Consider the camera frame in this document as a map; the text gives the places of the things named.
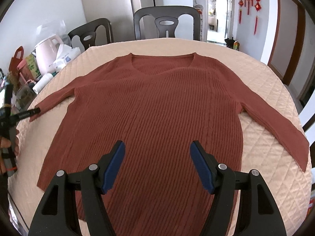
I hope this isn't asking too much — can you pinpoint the rust red knit sweater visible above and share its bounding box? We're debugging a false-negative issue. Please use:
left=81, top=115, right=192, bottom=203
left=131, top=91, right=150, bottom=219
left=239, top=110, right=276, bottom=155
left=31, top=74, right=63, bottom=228
left=37, top=53, right=309, bottom=235

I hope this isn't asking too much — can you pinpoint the person's left hand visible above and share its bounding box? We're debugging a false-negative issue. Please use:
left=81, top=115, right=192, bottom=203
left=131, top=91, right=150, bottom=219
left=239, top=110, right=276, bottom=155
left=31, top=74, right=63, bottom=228
left=1, top=128, right=20, bottom=156

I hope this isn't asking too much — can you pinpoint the glass jar with lid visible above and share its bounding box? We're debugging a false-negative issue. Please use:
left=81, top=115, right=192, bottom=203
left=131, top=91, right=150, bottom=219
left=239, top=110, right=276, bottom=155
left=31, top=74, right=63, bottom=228
left=16, top=85, right=36, bottom=111

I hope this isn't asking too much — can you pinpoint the white paper roll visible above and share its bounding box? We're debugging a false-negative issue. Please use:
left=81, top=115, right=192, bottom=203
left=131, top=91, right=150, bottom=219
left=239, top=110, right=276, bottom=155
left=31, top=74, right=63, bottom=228
left=32, top=73, right=53, bottom=95

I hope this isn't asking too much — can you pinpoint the pink lidded cup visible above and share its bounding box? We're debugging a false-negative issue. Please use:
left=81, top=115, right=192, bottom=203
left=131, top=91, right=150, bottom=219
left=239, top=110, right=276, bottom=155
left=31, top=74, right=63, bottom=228
left=17, top=59, right=35, bottom=85

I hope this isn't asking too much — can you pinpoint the green snack box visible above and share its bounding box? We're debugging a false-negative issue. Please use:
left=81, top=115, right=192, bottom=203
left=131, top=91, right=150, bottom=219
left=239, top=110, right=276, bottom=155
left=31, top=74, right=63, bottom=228
left=25, top=54, right=41, bottom=79

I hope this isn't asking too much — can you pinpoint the red paper gift bag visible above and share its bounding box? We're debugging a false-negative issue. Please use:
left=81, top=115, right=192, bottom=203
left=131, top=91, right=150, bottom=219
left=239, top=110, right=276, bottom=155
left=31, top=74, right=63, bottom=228
left=8, top=46, right=24, bottom=75

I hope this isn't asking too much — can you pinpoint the pink electric kettle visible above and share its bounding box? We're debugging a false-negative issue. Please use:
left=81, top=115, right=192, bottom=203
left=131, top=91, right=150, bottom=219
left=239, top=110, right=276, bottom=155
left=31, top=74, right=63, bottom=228
left=35, top=35, right=64, bottom=75

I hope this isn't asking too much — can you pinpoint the white plastic bag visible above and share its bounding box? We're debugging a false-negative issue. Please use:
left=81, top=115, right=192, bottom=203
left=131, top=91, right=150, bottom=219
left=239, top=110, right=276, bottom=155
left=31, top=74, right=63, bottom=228
left=47, top=44, right=81, bottom=74

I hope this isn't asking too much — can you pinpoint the dark chair left back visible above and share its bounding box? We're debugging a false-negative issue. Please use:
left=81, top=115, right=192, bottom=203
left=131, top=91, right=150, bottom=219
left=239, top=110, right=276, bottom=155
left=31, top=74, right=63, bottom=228
left=68, top=18, right=114, bottom=51

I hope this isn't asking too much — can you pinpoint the dark chair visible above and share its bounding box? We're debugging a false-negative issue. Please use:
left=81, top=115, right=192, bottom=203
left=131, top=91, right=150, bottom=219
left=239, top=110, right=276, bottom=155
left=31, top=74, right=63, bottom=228
left=68, top=18, right=114, bottom=51
left=133, top=5, right=201, bottom=41

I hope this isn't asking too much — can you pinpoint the dark chair centre back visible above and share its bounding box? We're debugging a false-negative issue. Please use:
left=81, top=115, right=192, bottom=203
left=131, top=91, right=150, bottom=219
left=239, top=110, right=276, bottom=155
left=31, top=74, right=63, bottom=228
left=133, top=5, right=201, bottom=41

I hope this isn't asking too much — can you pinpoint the brown wooden door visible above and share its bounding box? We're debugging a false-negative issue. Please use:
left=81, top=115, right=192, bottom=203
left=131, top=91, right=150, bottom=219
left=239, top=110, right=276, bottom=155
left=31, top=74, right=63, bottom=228
left=268, top=0, right=306, bottom=86

